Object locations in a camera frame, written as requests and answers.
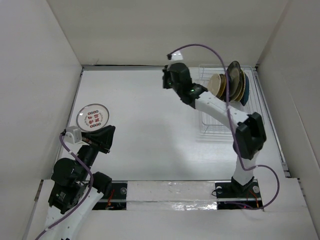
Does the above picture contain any white plate with red characters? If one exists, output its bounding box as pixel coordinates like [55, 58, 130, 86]
[76, 103, 110, 132]

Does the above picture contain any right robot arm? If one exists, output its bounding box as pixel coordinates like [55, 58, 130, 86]
[162, 62, 267, 197]

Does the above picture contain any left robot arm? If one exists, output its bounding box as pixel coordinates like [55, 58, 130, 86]
[37, 125, 116, 240]

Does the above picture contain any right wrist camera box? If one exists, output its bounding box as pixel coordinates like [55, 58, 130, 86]
[166, 50, 184, 61]

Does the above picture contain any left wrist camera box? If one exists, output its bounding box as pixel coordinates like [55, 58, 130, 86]
[64, 126, 82, 145]

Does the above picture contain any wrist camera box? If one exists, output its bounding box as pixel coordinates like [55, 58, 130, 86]
[166, 50, 184, 61]
[64, 126, 82, 145]

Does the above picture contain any white wire dish rack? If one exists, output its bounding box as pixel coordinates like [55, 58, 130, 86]
[197, 63, 266, 143]

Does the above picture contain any small black round plate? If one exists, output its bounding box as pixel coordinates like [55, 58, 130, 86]
[224, 73, 232, 103]

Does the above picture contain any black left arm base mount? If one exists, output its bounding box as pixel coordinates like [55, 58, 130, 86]
[93, 181, 128, 211]

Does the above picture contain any large brown-rimmed beige plate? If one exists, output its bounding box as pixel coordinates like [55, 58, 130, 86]
[227, 60, 242, 101]

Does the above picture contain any round bamboo woven plate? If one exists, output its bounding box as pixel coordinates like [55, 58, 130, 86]
[235, 70, 246, 102]

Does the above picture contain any dark blue leaf-shaped dish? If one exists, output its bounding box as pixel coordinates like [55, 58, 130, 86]
[240, 72, 250, 106]

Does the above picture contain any cream bowl with characters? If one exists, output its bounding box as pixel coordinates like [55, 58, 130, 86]
[207, 74, 221, 97]

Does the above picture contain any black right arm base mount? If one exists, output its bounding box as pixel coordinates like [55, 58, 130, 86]
[211, 178, 264, 210]

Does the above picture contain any yellow patterned small plate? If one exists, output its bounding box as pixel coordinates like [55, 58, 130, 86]
[216, 74, 227, 99]

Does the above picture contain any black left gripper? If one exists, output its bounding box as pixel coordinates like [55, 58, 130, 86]
[76, 123, 116, 180]

